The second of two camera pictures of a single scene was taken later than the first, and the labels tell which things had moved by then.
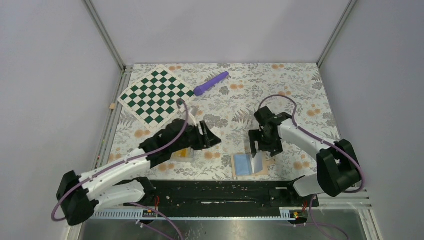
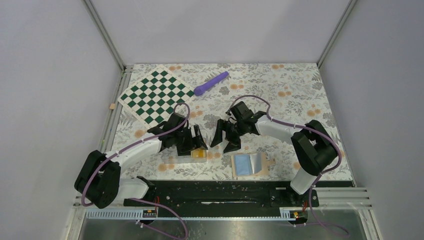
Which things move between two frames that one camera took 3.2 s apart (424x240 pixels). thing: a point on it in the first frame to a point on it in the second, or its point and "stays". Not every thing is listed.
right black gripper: x=276 y=148 to x=234 y=143
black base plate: x=226 y=194 stays
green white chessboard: x=154 y=98 stays
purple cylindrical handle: x=199 y=89 stays
